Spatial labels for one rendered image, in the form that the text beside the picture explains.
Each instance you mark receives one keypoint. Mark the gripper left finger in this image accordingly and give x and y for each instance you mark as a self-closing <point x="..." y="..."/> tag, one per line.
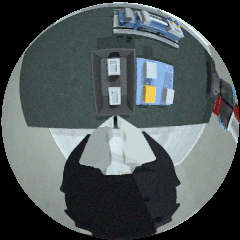
<point x="92" y="152"/>

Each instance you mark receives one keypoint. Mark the yellow block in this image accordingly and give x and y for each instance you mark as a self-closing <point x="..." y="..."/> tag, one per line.
<point x="148" y="95"/>

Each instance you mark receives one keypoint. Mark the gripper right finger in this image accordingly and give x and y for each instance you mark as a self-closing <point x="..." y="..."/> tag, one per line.
<point x="140" y="149"/>

